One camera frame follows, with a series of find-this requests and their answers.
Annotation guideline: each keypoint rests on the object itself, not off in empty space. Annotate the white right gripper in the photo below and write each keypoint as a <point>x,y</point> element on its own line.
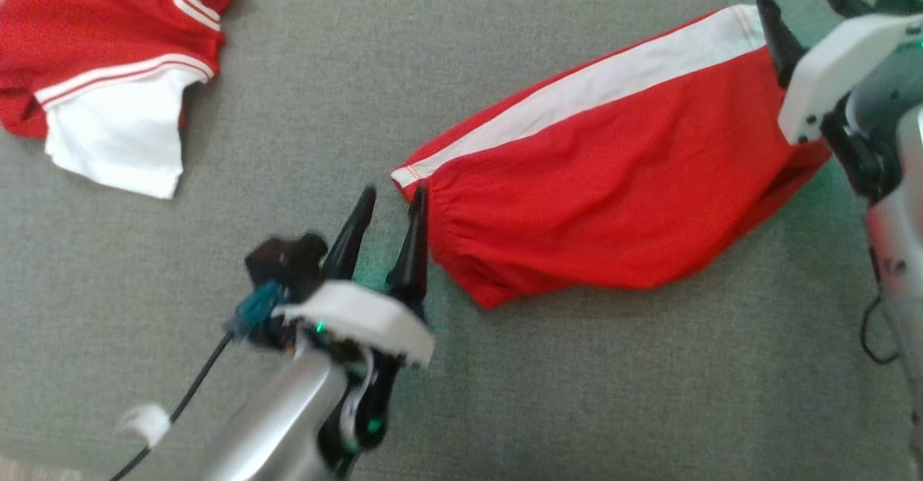
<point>836,70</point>

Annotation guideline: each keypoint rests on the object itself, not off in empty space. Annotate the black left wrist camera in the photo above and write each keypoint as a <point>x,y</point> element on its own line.
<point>285,257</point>

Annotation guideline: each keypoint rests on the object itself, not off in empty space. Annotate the red shorts with white stripe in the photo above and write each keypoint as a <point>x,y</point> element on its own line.
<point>613,178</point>

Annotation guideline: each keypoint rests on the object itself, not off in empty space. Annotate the light grey sofa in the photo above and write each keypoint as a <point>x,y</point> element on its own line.
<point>288,106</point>

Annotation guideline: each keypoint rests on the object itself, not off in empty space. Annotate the red and white jersey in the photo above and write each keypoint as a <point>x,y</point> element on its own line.
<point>94,19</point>

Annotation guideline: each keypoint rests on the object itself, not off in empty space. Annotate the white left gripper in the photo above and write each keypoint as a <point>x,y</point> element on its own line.
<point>360,315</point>

